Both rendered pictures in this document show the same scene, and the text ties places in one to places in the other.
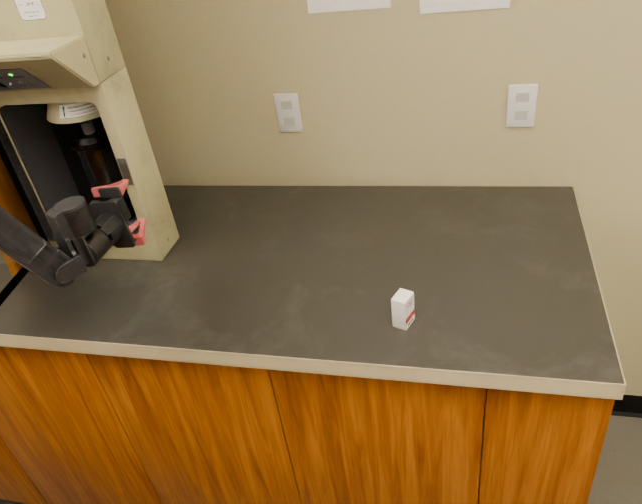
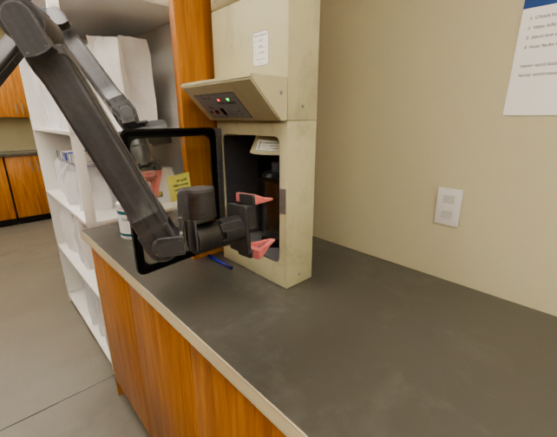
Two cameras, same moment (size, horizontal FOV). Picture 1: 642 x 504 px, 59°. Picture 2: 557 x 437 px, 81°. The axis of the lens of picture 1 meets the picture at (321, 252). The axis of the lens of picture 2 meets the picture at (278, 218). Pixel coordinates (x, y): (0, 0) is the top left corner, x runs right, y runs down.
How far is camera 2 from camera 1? 0.59 m
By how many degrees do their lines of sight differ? 32
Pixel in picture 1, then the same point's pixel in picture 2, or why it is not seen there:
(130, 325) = (224, 329)
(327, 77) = (503, 180)
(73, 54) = (271, 86)
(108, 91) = (291, 130)
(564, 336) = not seen: outside the picture
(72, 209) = (194, 191)
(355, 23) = not seen: outside the picture
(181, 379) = (242, 408)
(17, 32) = not seen: hidden behind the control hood
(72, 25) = (282, 68)
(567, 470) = not seen: outside the picture
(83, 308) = (206, 298)
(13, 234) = (131, 190)
